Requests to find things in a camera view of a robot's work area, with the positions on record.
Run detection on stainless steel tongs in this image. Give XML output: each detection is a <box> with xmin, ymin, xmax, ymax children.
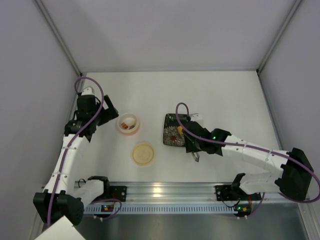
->
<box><xmin>191</xmin><ymin>152</ymin><xmax>200</xmax><ymax>163</ymax></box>

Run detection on striped bacon food piece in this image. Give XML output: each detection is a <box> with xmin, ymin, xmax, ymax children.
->
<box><xmin>121</xmin><ymin>122</ymin><xmax>128</xmax><ymax>129</ymax></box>

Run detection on white oval food piece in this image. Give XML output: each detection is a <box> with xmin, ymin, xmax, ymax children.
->
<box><xmin>123</xmin><ymin>117</ymin><xmax>136</xmax><ymax>127</ymax></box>

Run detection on yellow round biscuit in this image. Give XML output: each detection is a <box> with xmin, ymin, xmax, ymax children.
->
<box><xmin>177</xmin><ymin>126</ymin><xmax>183</xmax><ymax>134</ymax></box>

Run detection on cream round lunch box lid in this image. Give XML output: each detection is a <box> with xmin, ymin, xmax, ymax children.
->
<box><xmin>131</xmin><ymin>142</ymin><xmax>155</xmax><ymax>167</ymax></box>

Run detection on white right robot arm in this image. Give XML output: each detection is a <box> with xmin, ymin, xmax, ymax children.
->
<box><xmin>182</xmin><ymin>121</ymin><xmax>314</xmax><ymax>202</ymax></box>

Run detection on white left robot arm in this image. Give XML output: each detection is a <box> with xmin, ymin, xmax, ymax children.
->
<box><xmin>33</xmin><ymin>93</ymin><xmax>119</xmax><ymax>226</ymax></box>

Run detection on cream round lunch bowl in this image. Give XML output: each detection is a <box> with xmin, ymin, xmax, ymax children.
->
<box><xmin>116</xmin><ymin>113</ymin><xmax>140</xmax><ymax>136</ymax></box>

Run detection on white box corner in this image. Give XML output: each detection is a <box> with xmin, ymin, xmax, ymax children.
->
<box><xmin>35</xmin><ymin>216</ymin><xmax>85</xmax><ymax>240</ymax></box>

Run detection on black floral rectangular plate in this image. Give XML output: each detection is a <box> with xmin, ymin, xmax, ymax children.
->
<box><xmin>162</xmin><ymin>113</ymin><xmax>185</xmax><ymax>147</ymax></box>

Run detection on left small circuit board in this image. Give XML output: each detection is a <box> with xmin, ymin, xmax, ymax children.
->
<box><xmin>101</xmin><ymin>204</ymin><xmax>115</xmax><ymax>213</ymax></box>

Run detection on small circuit board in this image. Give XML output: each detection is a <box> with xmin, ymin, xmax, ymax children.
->
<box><xmin>233</xmin><ymin>204</ymin><xmax>252</xmax><ymax>218</ymax></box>
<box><xmin>101</xmin><ymin>204</ymin><xmax>115</xmax><ymax>213</ymax></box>

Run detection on right small circuit board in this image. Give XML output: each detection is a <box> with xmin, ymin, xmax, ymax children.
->
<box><xmin>233</xmin><ymin>204</ymin><xmax>252</xmax><ymax>218</ymax></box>

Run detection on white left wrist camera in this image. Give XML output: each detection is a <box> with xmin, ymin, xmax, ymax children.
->
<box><xmin>79</xmin><ymin>86</ymin><xmax>95</xmax><ymax>96</ymax></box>

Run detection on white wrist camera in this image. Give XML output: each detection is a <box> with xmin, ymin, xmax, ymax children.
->
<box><xmin>79</xmin><ymin>86</ymin><xmax>95</xmax><ymax>96</ymax></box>
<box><xmin>189</xmin><ymin>113</ymin><xmax>204</xmax><ymax>125</ymax></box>

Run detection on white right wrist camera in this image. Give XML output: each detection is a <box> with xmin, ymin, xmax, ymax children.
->
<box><xmin>189</xmin><ymin>113</ymin><xmax>204</xmax><ymax>125</ymax></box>

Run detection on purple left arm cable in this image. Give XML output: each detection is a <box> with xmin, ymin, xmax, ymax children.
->
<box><xmin>46</xmin><ymin>76</ymin><xmax>105</xmax><ymax>227</ymax></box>

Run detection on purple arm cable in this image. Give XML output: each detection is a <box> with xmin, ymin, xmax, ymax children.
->
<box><xmin>175</xmin><ymin>102</ymin><xmax>320</xmax><ymax>204</ymax></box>
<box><xmin>46</xmin><ymin>76</ymin><xmax>105</xmax><ymax>227</ymax></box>

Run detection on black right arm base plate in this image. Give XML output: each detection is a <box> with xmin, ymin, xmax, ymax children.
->
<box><xmin>214</xmin><ymin>184</ymin><xmax>262</xmax><ymax>202</ymax></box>

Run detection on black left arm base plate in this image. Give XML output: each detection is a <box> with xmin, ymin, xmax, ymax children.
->
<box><xmin>108</xmin><ymin>185</ymin><xmax>127</xmax><ymax>202</ymax></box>

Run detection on aluminium mounting rail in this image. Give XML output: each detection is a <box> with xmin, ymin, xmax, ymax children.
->
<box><xmin>41</xmin><ymin>181</ymin><xmax>311</xmax><ymax>202</ymax></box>

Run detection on grey slotted cable duct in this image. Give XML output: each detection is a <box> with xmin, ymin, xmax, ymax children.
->
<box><xmin>84</xmin><ymin>203</ymin><xmax>236</xmax><ymax>215</ymax></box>

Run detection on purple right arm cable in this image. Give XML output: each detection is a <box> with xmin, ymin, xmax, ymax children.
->
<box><xmin>175</xmin><ymin>102</ymin><xmax>320</xmax><ymax>204</ymax></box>

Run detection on left aluminium frame post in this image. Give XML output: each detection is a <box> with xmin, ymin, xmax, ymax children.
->
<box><xmin>32</xmin><ymin>0</ymin><xmax>83</xmax><ymax>77</ymax></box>

